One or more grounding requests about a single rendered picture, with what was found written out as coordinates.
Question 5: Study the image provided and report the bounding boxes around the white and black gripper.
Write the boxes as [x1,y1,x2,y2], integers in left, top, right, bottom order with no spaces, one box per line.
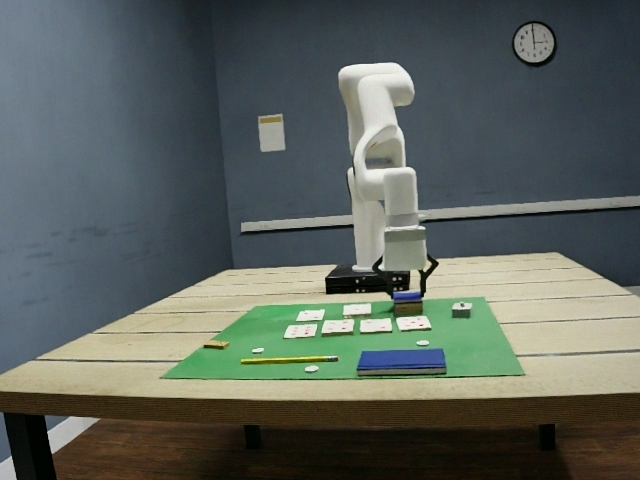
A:
[372,227,439,300]

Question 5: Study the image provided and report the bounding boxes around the green felt mat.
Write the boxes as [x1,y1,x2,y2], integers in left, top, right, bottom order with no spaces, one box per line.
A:
[159,297,526,380]

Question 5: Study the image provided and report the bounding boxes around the yellow pencil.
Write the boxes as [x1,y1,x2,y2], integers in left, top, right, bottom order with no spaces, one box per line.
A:
[241,356,339,364]

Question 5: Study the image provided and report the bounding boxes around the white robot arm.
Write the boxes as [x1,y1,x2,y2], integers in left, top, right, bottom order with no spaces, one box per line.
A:
[338,63,426,272]

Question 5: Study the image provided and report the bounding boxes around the white playing card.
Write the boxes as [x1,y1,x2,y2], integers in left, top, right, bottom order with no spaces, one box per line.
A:
[360,319,392,333]
[284,324,318,339]
[397,316,431,331]
[321,320,354,334]
[296,310,325,322]
[343,304,371,316]

